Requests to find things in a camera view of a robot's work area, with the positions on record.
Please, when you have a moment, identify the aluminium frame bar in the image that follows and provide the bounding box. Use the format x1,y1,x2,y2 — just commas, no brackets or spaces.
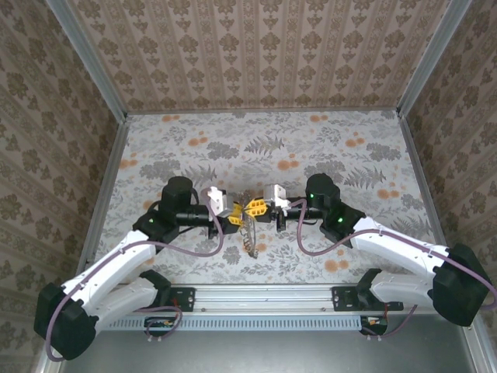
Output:
36,349,63,373
464,310,497,373

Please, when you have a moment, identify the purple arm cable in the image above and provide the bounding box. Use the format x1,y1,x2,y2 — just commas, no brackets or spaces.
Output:
289,198,497,312
45,189,226,362

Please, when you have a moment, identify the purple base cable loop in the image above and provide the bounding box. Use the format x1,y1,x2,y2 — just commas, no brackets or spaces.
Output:
135,305,183,337
359,302,420,337

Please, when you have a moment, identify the white slotted cable duct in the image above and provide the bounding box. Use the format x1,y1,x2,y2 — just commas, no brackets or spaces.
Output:
96,315,366,332

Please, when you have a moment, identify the grey metal panel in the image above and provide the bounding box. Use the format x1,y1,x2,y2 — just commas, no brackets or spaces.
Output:
54,315,481,373

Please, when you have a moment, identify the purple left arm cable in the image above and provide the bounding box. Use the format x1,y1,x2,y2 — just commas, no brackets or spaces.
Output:
45,189,226,362

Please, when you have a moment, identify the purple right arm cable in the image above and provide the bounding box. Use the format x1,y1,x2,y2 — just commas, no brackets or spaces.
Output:
289,198,497,312

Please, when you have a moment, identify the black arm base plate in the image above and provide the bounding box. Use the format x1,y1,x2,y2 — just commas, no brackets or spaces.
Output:
155,285,195,312
332,286,405,312

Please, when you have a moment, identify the aluminium frame post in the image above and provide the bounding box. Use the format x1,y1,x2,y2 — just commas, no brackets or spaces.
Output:
396,0,473,120
45,0,129,120

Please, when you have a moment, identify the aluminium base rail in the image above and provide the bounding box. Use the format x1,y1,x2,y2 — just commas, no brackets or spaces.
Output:
166,284,335,314

